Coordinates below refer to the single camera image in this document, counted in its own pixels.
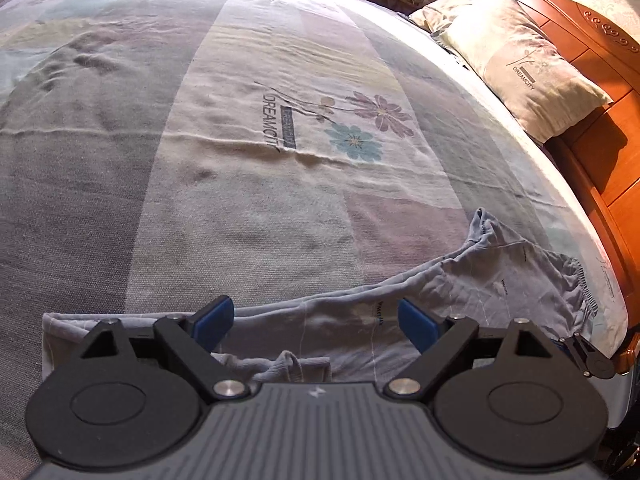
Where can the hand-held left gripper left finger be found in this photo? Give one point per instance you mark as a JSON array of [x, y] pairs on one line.
[[212, 320]]

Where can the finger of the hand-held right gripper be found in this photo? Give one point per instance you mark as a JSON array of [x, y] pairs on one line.
[[595, 357]]

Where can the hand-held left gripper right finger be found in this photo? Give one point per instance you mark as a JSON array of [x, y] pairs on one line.
[[417, 322]]

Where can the grey pants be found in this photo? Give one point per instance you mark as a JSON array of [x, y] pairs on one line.
[[450, 285]]

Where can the wooden headboard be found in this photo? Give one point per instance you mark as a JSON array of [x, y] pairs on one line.
[[610, 160]]

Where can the large beige pillow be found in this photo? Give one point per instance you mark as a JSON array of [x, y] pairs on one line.
[[525, 70]]

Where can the small beige pillow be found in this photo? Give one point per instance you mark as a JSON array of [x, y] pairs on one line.
[[440, 10]]

